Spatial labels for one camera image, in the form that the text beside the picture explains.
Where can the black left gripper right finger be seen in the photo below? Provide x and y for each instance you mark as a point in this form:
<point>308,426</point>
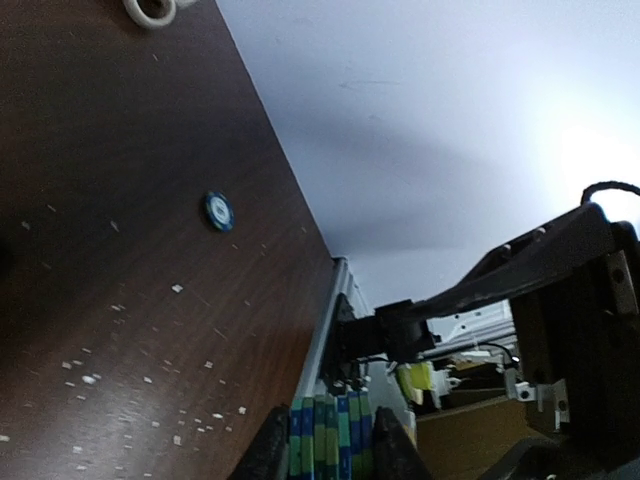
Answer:
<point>395,455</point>

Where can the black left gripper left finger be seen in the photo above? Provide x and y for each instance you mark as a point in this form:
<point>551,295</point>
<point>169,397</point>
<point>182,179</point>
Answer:
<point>266,456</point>

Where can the green poker chip stack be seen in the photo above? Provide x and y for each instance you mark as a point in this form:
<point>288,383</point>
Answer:
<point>330,437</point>

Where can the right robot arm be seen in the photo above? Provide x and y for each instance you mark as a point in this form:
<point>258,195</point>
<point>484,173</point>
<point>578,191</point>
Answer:
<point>572,286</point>

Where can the white mug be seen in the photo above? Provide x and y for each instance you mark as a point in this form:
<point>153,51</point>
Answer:
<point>155,14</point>

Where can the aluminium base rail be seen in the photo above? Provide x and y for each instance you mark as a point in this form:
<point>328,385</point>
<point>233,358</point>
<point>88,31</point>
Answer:
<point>343,282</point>

